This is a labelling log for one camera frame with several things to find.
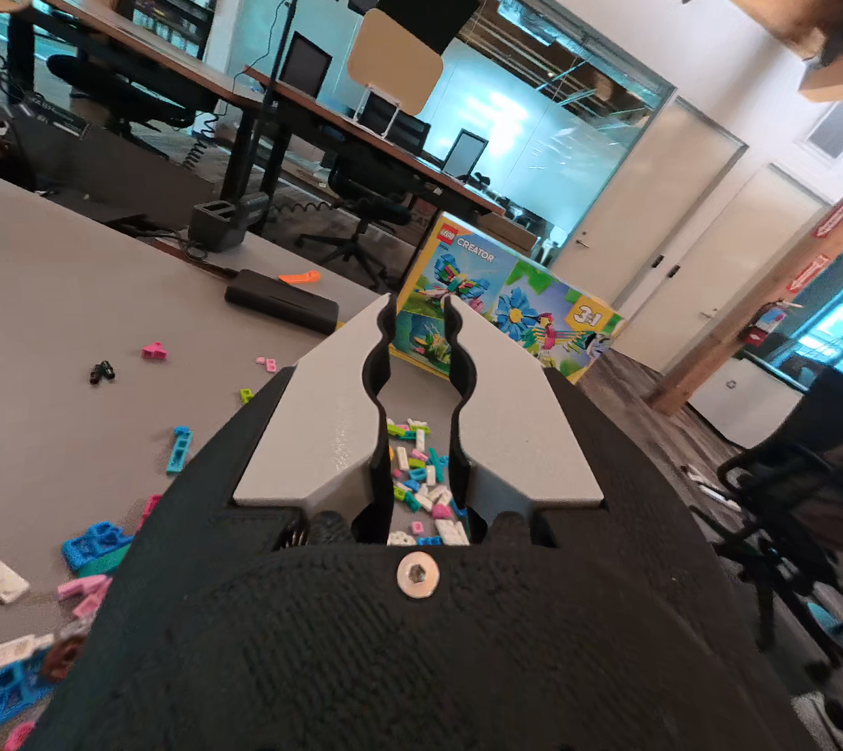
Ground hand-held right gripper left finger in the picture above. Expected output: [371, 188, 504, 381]
[234, 295, 396, 544]

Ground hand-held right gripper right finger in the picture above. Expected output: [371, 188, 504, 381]
[444, 295, 605, 544]

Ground pile of colourful bricks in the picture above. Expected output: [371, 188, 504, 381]
[0, 418, 472, 751]

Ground grey desk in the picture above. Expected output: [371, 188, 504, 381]
[0, 178, 475, 660]

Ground teal long brick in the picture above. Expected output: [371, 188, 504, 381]
[166, 426, 194, 475]

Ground colourful toy box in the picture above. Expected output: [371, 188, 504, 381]
[389, 212, 624, 384]

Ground black power bank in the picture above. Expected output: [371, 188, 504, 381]
[224, 268, 340, 337]

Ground white recycling bin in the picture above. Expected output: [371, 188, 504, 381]
[688, 356, 807, 449]

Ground grey charger dock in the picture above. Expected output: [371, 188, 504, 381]
[189, 193, 271, 253]

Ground black office chair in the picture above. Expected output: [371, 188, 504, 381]
[293, 152, 429, 291]
[688, 366, 843, 686]

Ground white door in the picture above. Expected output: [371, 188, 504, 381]
[550, 99, 748, 304]
[619, 165, 831, 373]

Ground red fire extinguisher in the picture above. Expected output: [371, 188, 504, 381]
[741, 298, 801, 344]

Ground black monitor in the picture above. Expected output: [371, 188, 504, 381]
[280, 31, 333, 100]
[359, 89, 432, 156]
[443, 130, 490, 180]

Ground wooden office table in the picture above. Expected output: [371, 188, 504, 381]
[244, 63, 508, 219]
[0, 0, 264, 126]

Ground white plate brick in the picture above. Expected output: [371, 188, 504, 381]
[0, 560, 30, 606]

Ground tan rounded panel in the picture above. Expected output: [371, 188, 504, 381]
[347, 8, 445, 116]

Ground black storage rack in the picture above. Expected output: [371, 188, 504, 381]
[119, 0, 217, 61]

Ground wooden post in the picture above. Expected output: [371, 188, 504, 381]
[648, 224, 843, 416]

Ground wall vent grille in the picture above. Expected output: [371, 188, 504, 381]
[807, 106, 843, 159]

